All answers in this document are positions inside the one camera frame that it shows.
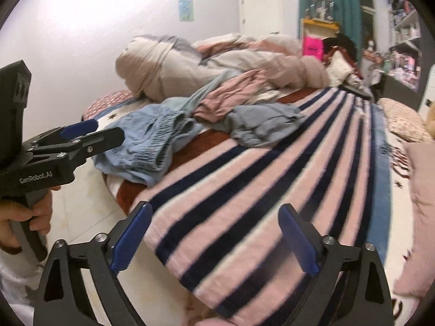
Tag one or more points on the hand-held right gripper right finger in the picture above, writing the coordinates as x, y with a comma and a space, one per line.
299, 241

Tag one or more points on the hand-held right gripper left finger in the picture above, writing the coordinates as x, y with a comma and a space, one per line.
132, 234

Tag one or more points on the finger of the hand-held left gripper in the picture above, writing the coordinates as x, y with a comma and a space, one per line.
102, 139
78, 129

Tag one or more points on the light blue denim pants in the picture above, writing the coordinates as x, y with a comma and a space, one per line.
149, 142

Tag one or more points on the person's left forearm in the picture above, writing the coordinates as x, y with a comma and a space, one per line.
13, 275

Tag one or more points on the grey pants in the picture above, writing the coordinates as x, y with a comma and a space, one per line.
265, 122

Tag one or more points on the pink pants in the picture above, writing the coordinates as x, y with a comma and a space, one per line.
231, 98

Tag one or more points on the person's left hand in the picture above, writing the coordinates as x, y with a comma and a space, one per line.
6, 217

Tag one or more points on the striped fleece blanket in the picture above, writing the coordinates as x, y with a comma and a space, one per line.
238, 193

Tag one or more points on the beige crumpled duvet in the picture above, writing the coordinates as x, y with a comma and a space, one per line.
163, 64

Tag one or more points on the beige ribbed pillow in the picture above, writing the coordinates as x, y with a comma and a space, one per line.
421, 183

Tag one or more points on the floral pillow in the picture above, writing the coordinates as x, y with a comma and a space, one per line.
404, 119

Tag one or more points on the brown plush toy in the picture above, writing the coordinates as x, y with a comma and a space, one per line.
431, 117

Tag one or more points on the dark grey desk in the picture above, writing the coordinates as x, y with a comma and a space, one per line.
397, 88

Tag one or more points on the pile of clothes on chair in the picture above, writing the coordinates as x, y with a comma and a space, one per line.
340, 61

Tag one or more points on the pink paper bag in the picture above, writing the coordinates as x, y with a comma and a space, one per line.
312, 49

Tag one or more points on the white door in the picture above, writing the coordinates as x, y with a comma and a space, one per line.
260, 10

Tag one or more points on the mannequin head with wig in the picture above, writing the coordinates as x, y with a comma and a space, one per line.
370, 43

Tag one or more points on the dark grey bookshelf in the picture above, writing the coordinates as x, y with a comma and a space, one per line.
404, 34

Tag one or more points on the window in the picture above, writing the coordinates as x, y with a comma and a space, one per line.
366, 6

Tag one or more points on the small blue wall poster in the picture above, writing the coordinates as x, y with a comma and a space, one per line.
186, 9

